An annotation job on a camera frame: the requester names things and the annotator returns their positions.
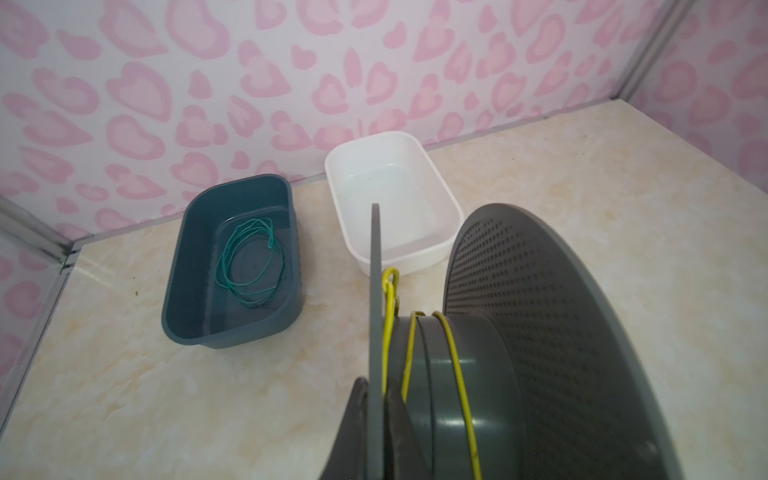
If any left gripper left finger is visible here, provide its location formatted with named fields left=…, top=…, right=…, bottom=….
left=319, top=377, right=368, bottom=480

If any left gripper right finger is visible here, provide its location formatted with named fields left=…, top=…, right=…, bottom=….
left=385, top=383, right=430, bottom=480

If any dark grey cable spool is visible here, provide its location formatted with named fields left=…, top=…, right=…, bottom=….
left=366, top=203, right=682, bottom=479

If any yellow cable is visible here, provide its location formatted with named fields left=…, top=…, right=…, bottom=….
left=381, top=266, right=484, bottom=480

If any white plastic tray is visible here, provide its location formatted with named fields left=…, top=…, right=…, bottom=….
left=324, top=131, right=464, bottom=275

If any dark teal plastic bin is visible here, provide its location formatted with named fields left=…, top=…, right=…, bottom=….
left=161, top=174, right=303, bottom=349

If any green cable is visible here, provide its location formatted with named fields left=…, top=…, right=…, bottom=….
left=214, top=217, right=287, bottom=308

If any left aluminium frame strut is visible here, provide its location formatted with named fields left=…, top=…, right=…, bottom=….
left=1, top=197, right=73, bottom=263

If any aluminium frame strut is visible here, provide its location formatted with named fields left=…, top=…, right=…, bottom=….
left=1, top=197, right=73, bottom=263
left=610, top=0, right=696, bottom=102

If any right aluminium frame strut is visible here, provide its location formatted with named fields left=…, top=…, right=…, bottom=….
left=610, top=0, right=696, bottom=102

